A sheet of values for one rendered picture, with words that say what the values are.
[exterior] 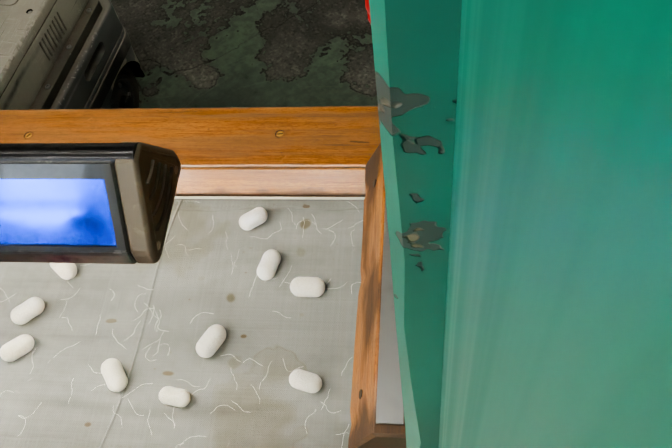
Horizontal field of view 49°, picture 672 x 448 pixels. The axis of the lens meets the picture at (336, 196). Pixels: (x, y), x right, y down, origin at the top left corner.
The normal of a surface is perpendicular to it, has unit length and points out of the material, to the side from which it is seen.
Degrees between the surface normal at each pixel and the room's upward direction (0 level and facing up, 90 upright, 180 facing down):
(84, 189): 58
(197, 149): 0
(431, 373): 90
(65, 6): 90
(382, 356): 0
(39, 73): 86
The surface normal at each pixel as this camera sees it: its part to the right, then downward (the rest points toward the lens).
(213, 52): -0.10, -0.55
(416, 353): -0.07, 0.84
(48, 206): -0.11, 0.41
